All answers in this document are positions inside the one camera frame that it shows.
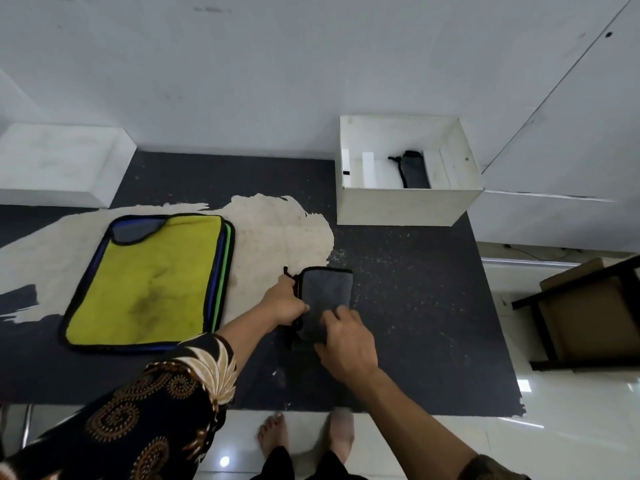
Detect person's dark trousers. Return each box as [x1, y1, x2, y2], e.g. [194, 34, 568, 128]
[262, 447, 372, 480]

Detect metal floor rail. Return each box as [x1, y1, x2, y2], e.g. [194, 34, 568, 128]
[481, 257, 582, 269]

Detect person's right forearm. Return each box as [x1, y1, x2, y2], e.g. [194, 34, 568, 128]
[349, 367, 480, 480]

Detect person's right hand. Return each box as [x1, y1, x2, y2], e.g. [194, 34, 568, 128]
[313, 305, 380, 389]

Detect white flat box lid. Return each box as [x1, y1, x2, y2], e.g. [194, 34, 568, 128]
[0, 123, 138, 209]

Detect person's left hand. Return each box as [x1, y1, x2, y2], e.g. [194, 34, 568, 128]
[259, 274, 311, 327]

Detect black stool frame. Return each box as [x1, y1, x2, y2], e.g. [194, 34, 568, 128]
[511, 254, 640, 373]

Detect person's patterned left sleeve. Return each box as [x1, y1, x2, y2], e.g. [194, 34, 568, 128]
[0, 333, 239, 480]

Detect person's left forearm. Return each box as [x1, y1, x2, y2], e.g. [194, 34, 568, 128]
[219, 312, 282, 378]

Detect black cable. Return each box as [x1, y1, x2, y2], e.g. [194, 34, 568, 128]
[505, 244, 582, 261]

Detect person's right foot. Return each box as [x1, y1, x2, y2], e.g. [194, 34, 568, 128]
[327, 409, 357, 461]

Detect person's patterned right sleeve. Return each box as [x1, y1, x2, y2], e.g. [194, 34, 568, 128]
[457, 454, 532, 480]

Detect white box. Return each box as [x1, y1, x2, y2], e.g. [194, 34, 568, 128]
[335, 114, 487, 227]

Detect stack of microfibre cloths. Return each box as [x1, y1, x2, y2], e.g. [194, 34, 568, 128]
[59, 213, 237, 355]

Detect person's left foot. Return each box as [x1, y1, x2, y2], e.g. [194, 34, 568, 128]
[257, 413, 290, 459]

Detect person's foot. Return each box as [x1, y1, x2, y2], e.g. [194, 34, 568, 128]
[257, 413, 290, 459]
[327, 409, 357, 461]

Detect person's patterned sleeve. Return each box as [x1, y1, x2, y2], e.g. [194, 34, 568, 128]
[457, 454, 532, 480]
[0, 333, 239, 480]

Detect yellow grey cloth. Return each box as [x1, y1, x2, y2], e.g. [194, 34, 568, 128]
[387, 150, 432, 190]
[283, 266, 355, 351]

